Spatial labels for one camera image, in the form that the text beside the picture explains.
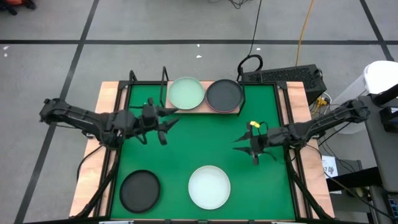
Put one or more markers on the yellow plug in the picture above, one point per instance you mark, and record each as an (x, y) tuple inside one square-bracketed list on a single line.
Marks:
[(321, 102)]

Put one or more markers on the wooden shelf with black frame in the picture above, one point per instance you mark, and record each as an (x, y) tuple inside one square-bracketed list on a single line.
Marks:
[(174, 105)]

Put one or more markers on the yellow tape tag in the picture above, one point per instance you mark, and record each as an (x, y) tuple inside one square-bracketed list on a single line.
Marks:
[(255, 124)]

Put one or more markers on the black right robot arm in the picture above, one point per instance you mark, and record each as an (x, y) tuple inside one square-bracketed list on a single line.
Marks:
[(311, 127)]

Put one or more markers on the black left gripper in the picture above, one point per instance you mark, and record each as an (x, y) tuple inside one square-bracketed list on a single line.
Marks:
[(150, 119)]

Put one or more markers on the black plate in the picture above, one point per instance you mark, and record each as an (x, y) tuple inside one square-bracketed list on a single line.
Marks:
[(224, 95), (140, 191)]

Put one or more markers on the white plate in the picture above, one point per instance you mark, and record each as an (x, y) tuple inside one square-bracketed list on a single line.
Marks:
[(209, 187)]

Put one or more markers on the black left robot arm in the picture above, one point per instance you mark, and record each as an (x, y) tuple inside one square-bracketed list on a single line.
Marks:
[(84, 116)]

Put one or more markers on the black computer case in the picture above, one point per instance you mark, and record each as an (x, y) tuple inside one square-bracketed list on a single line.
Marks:
[(286, 77)]

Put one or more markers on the white lidded bin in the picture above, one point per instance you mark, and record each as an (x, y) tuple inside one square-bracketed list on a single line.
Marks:
[(381, 76)]

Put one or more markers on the green table mat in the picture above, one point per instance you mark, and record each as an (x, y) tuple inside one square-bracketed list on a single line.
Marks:
[(202, 146)]

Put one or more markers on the grey desk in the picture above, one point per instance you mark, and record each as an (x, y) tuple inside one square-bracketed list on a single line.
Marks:
[(384, 155)]

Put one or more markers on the orange object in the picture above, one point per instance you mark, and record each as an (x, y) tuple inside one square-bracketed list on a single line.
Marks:
[(15, 3)]

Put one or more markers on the light green plate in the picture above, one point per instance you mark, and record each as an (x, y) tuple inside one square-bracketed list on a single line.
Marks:
[(186, 93)]

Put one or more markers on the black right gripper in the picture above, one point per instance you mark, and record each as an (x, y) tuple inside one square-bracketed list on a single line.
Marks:
[(261, 143)]

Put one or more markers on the black box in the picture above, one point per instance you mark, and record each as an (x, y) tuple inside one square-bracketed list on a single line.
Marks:
[(389, 118)]

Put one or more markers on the printed paper sheet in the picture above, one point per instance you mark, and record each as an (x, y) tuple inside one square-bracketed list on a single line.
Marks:
[(329, 166)]

